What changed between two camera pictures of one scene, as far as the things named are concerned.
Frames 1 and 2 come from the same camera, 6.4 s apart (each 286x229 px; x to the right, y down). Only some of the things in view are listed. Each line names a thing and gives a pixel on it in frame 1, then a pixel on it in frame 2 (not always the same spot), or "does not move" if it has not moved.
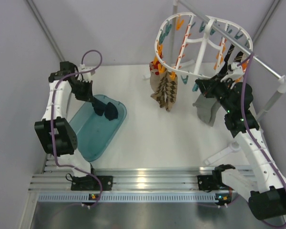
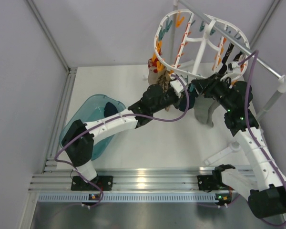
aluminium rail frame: [129, 185] does not move
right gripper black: [208, 86] does not move
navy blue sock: [110, 111] does not move
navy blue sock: [98, 106] to [183, 102]
